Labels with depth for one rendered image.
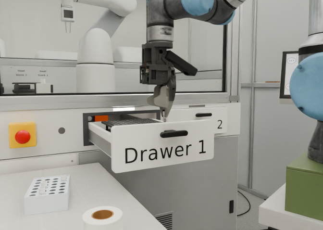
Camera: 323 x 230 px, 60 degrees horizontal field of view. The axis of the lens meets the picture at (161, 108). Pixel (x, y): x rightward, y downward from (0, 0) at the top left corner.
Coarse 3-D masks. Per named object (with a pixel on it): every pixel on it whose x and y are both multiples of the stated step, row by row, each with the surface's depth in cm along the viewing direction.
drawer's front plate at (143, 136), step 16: (112, 128) 65; (128, 128) 66; (144, 128) 68; (160, 128) 70; (176, 128) 72; (192, 128) 74; (208, 128) 77; (112, 144) 65; (128, 144) 66; (144, 144) 68; (160, 144) 70; (176, 144) 72; (192, 144) 75; (208, 144) 77; (112, 160) 66; (128, 160) 67; (144, 160) 69; (160, 160) 71; (176, 160) 73; (192, 160) 75
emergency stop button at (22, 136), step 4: (20, 132) 80; (24, 132) 80; (28, 132) 81; (16, 136) 79; (20, 136) 80; (24, 136) 80; (28, 136) 81; (16, 140) 80; (20, 140) 80; (24, 140) 80; (28, 140) 81
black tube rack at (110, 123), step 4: (116, 120) 98; (120, 120) 98; (124, 120) 99; (128, 120) 98; (132, 120) 98; (136, 120) 98; (140, 120) 98; (144, 120) 98; (148, 120) 98; (152, 120) 98; (104, 124) 92; (108, 124) 89; (112, 124) 88; (116, 124) 88; (120, 124) 89; (124, 124) 88; (128, 124) 88; (132, 124) 88
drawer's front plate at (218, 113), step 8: (176, 112) 109; (184, 112) 110; (192, 112) 112; (200, 112) 114; (208, 112) 116; (216, 112) 117; (224, 112) 119; (168, 120) 107; (176, 120) 109; (184, 120) 111; (216, 120) 118; (224, 120) 120; (216, 128) 118; (224, 128) 120
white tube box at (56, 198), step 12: (36, 180) 68; (48, 180) 67; (60, 180) 67; (36, 192) 60; (48, 192) 60; (60, 192) 61; (24, 204) 57; (36, 204) 57; (48, 204) 58; (60, 204) 59
